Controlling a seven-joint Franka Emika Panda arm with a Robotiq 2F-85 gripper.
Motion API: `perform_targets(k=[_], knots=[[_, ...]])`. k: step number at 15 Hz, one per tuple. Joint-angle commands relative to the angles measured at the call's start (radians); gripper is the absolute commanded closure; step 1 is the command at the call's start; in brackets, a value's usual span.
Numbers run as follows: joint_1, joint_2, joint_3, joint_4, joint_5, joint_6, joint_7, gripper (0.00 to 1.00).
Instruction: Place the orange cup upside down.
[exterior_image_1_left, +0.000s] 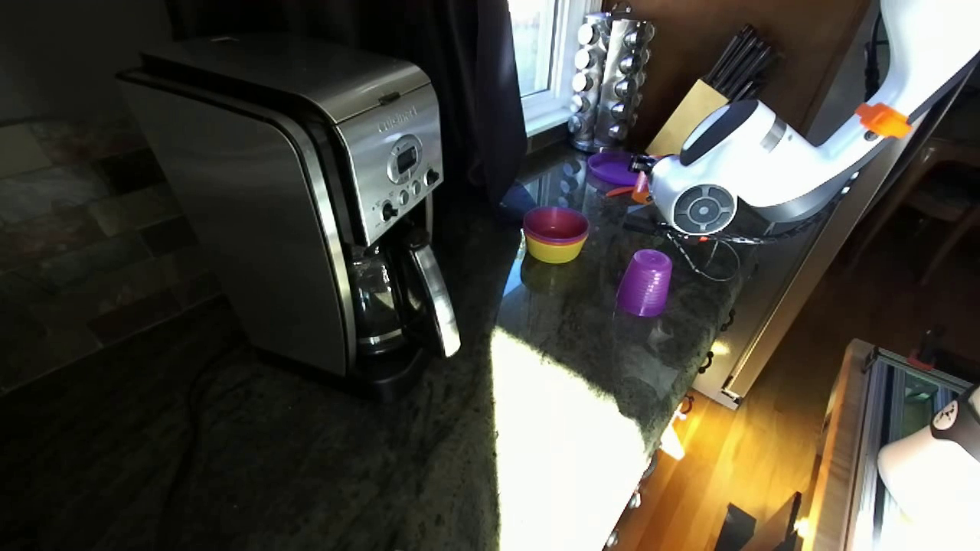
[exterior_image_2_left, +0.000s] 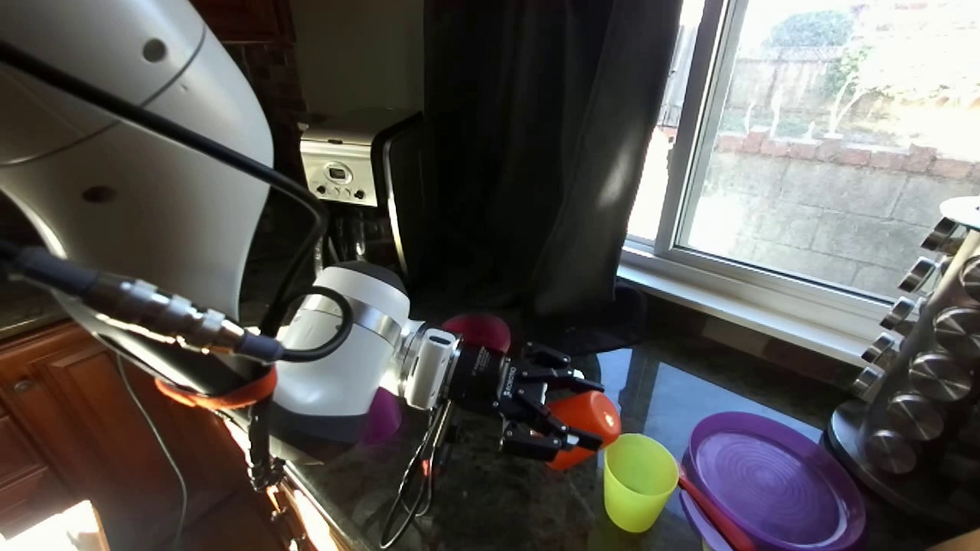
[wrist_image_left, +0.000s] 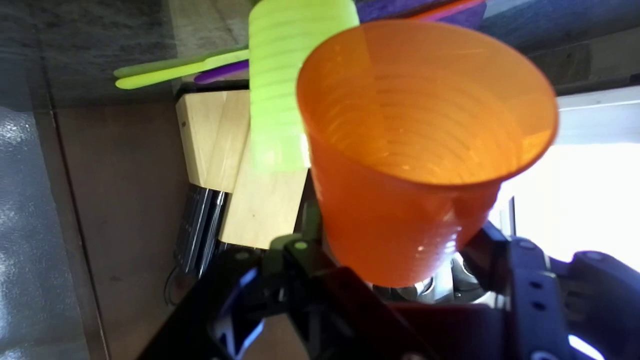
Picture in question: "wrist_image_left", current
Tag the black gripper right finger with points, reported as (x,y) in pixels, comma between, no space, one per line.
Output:
(492,256)

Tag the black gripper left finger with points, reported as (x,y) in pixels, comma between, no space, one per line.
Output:
(296,251)

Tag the orange plastic cup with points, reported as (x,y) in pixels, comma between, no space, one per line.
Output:
(413,166)

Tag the green plastic cup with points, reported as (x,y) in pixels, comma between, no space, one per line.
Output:
(286,81)

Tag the bright window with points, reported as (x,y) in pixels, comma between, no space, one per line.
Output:
(586,187)

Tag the light wooden knife block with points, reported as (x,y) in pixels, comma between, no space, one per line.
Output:
(212,141)

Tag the purple plastic utensil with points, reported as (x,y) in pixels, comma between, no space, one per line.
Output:
(223,73)

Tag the green plastic utensil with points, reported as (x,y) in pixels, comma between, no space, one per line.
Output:
(172,70)

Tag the stainless steel refrigerator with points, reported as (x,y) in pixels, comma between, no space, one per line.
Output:
(33,233)

